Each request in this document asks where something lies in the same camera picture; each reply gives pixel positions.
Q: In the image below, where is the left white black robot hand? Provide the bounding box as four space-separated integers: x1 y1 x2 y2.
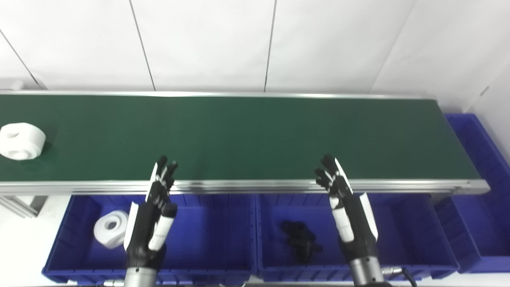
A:
124 155 179 270

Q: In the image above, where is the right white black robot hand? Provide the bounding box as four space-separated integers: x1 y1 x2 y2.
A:
314 154 379 263

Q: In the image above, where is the white round plastic part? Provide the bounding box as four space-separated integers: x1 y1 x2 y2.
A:
0 122 47 161
93 210 130 250

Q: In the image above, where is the blue bin with black part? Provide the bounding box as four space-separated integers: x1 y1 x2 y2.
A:
255 193 461 282

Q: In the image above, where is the black plastic part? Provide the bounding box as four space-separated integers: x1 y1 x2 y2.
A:
280 220 324 264

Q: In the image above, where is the blue bin with white parts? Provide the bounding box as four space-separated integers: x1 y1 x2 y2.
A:
41 194 258 286

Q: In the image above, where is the green conveyor belt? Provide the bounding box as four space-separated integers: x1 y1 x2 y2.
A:
0 94 482 183
0 89 491 196

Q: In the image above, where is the aluminium conveyor leg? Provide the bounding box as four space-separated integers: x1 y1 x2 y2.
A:
0 195 49 219

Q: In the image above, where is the empty blue bin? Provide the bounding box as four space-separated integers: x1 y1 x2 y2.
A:
432 113 510 274

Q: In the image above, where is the grey conveyor end housing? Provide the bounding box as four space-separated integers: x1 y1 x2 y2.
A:
0 78 25 92

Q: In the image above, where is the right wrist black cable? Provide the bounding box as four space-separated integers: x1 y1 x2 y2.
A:
382 266 418 287

